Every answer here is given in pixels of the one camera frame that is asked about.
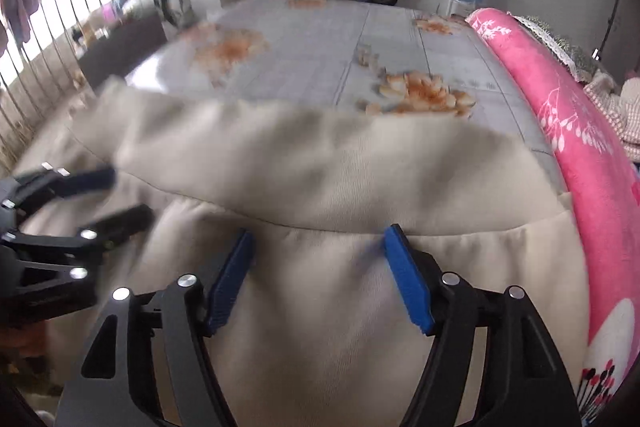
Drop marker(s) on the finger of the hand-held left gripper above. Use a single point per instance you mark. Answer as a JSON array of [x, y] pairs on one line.
[[85, 182], [125, 224]]

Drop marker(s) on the pink floral blanket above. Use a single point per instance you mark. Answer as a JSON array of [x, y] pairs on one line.
[[590, 187]]

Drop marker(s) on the beige zip jacket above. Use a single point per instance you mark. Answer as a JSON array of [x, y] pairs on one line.
[[325, 357]]

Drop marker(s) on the grey lace pillow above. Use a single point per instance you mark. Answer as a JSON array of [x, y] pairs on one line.
[[560, 47]]

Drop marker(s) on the pink checked cloth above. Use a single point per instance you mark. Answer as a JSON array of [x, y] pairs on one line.
[[615, 107]]

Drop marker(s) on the dark cabinet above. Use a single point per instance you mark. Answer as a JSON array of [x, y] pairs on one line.
[[125, 52]]

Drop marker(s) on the metal railing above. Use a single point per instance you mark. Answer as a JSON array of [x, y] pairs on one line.
[[40, 57]]

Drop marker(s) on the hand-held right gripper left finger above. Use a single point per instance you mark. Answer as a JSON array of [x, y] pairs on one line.
[[230, 287]]

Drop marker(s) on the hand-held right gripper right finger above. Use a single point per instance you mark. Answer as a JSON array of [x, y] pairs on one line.
[[407, 277]]

